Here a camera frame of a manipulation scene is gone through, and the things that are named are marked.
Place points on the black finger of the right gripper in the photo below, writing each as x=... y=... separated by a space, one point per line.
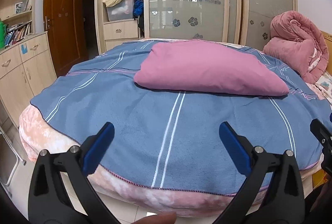
x=323 y=135

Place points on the brown wooden door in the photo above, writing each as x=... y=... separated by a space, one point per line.
x=63 y=20

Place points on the blue striped bed blanket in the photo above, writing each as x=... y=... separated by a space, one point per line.
x=170 y=139

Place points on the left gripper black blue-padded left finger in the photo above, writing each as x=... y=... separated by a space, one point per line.
x=48 y=200

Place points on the person's left hand thumb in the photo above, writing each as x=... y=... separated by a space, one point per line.
x=163 y=218

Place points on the blue garment in wardrobe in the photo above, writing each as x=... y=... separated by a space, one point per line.
x=138 y=8

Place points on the framed photo on shelf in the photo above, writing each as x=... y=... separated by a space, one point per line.
x=18 y=7

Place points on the pink fleece bed cover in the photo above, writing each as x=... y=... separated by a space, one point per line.
x=134 y=192

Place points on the floral bed sheet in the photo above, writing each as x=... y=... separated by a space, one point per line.
x=322 y=88

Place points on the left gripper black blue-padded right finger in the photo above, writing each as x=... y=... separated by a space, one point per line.
x=284 y=199

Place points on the rolled pink quilt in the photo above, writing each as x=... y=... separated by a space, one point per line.
x=296 y=41

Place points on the wooden bed headboard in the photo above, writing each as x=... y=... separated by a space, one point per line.
x=328 y=40

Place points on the row of books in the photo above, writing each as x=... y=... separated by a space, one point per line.
x=17 y=33

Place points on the clear plastic storage box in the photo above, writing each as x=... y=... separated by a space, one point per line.
x=121 y=11

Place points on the pink and cream padded jacket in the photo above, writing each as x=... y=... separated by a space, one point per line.
x=202 y=66

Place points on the metal folding stool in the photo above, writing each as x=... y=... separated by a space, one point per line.
x=13 y=156

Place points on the beige cabinet with drawers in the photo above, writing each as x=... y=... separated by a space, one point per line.
x=26 y=69

